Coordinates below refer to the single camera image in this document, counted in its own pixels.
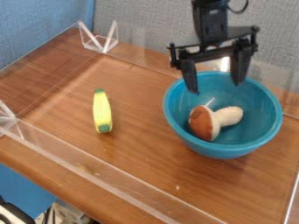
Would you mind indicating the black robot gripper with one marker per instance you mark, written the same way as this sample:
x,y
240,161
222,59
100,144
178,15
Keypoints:
x,y
219,41

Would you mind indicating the brown toy mushroom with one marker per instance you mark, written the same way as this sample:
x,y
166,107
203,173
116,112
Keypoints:
x,y
206,121

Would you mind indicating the blue plastic bowl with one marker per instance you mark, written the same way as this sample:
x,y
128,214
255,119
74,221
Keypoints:
x,y
218,93

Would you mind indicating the yellow toy corn cob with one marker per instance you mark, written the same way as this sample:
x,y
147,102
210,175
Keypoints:
x,y
102,111

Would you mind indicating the clear acrylic table barrier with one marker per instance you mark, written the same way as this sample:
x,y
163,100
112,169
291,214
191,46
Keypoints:
x,y
134,175

